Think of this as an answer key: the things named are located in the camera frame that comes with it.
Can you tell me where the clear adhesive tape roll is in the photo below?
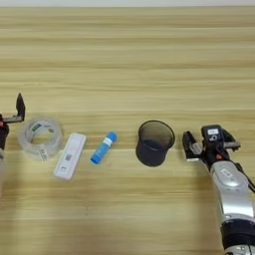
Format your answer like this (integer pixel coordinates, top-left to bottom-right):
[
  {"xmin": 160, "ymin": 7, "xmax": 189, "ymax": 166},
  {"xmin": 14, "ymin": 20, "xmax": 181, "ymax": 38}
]
[{"xmin": 17, "ymin": 116, "xmax": 65, "ymax": 162}]

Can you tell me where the black mesh pen cup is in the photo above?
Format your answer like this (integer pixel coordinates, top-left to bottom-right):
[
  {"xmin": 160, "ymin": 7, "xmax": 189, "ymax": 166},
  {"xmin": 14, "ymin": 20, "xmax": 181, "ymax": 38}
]
[{"xmin": 134, "ymin": 120, "xmax": 176, "ymax": 167}]

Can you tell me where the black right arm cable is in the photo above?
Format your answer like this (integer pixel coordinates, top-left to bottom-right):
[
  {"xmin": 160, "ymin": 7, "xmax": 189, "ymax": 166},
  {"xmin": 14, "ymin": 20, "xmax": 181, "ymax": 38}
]
[{"xmin": 230, "ymin": 160, "xmax": 255, "ymax": 194}]

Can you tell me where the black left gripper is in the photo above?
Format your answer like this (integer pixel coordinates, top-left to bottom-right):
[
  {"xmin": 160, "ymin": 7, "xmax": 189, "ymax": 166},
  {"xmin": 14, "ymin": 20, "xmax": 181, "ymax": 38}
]
[{"xmin": 0, "ymin": 93, "xmax": 27, "ymax": 151}]

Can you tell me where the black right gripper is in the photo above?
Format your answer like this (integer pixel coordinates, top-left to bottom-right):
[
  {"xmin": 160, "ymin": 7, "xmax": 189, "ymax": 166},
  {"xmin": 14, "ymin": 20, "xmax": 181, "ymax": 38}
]
[{"xmin": 181, "ymin": 128, "xmax": 242, "ymax": 171}]

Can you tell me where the right black box white label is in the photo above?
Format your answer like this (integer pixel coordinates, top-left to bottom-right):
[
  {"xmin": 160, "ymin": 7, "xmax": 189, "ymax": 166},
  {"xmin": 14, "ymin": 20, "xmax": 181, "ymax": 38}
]
[{"xmin": 201, "ymin": 125, "xmax": 224, "ymax": 148}]

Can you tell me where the white rectangular test cassette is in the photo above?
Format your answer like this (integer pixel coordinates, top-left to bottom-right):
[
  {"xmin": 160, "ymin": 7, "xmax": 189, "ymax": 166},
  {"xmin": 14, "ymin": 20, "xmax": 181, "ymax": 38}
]
[{"xmin": 53, "ymin": 132, "xmax": 88, "ymax": 181}]

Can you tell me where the blue glue stick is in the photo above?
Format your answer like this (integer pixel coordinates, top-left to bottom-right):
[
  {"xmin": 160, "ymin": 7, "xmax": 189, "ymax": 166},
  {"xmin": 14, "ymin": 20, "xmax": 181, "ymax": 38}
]
[{"xmin": 90, "ymin": 130, "xmax": 119, "ymax": 165}]

